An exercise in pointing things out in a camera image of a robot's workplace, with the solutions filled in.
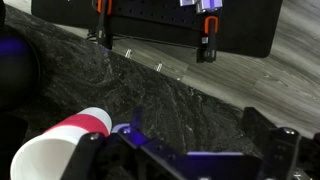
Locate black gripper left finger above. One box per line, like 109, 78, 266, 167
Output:
61, 106, 188, 180

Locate red plastic cup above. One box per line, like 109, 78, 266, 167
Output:
9, 106, 113, 180

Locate chrome cabinet handle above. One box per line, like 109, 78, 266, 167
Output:
123, 48, 164, 73

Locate black breadboard plate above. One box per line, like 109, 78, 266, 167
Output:
31, 0, 284, 58

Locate black gooseneck kettle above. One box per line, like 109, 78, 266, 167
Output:
0, 23, 43, 161

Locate aluminium extrusion rail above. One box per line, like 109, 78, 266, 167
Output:
179, 0, 224, 14

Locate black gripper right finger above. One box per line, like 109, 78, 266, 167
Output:
241, 106, 320, 180

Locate black orange clamp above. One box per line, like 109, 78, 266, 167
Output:
94, 0, 114, 50
196, 15, 221, 64

